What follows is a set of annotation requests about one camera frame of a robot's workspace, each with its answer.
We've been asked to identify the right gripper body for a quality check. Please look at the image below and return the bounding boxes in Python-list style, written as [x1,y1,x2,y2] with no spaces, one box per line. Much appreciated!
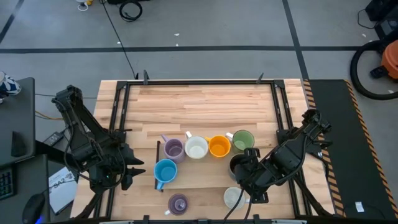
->
[244,148,274,204]

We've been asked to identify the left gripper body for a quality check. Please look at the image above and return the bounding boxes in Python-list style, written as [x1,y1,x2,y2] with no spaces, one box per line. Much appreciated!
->
[119,146,137,192]

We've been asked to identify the brown teal glazed mug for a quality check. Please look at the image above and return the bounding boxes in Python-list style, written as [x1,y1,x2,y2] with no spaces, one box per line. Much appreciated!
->
[228,153,249,182]

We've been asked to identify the white mug brown rim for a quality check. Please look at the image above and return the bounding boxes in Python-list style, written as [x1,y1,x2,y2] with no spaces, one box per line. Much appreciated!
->
[223,186,249,210]

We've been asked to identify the green mug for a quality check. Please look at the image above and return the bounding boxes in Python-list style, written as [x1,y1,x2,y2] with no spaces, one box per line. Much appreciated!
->
[225,129,255,153]

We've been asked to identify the blue mug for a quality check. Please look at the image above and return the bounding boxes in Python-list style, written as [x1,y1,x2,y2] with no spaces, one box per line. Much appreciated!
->
[153,159,178,191]

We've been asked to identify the orange mug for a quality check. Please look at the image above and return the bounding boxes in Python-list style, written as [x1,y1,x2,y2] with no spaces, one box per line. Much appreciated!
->
[204,134,231,159]

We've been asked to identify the light purple mug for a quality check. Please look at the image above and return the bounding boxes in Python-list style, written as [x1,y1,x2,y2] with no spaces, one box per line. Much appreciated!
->
[160,134,187,164]

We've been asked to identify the white mug sage outside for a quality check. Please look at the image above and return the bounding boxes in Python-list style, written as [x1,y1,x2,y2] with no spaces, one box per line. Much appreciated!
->
[183,131,208,160]

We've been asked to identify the white printed booklet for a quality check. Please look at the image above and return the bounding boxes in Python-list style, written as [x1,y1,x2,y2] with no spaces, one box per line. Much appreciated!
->
[48,166,78,216]

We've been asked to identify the black power adapter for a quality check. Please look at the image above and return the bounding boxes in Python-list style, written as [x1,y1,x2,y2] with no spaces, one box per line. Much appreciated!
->
[43,131,65,146]

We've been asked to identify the black mat hazard stripes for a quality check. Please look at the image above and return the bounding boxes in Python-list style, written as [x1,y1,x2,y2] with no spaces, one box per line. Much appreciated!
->
[303,79,398,222]

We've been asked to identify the black computer mouse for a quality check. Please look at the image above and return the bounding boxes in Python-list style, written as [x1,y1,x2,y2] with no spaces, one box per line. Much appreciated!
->
[22,192,46,224]

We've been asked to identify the dark grey desk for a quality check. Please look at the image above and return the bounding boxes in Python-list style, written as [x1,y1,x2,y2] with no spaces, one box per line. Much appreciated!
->
[0,77,36,167]
[0,154,50,224]

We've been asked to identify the backlit keyboard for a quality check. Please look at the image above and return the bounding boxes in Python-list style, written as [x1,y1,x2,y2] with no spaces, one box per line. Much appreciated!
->
[0,164,16,200]

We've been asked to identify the blue white patterned shoe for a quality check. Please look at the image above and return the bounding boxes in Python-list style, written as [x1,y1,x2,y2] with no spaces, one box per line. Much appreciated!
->
[0,70,22,100]

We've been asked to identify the orange shop vacuum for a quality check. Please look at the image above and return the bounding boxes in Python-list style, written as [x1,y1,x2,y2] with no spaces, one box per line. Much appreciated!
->
[369,39,398,80]

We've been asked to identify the black equipment case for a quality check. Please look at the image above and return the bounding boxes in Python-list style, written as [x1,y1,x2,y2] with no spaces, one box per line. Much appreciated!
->
[365,0,398,40]

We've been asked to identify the wooden tray black handles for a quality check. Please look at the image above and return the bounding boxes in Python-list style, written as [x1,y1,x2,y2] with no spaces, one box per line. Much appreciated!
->
[154,139,257,192]

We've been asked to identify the dark purple mug white handle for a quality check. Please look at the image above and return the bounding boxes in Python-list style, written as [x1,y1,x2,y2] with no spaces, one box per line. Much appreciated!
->
[164,193,190,217]

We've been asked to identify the yellow floor cable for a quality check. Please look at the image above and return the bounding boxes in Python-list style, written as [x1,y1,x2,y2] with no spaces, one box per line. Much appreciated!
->
[35,110,65,121]

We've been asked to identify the black metal table frame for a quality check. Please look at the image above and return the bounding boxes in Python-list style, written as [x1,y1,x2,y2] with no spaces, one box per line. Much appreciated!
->
[73,79,338,224]

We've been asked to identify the long black floor cable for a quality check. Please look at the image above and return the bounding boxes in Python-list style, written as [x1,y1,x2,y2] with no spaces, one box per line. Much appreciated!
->
[99,0,138,79]

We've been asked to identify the coiled black cable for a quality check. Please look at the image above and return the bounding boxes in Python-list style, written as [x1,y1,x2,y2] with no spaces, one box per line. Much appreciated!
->
[119,0,144,22]

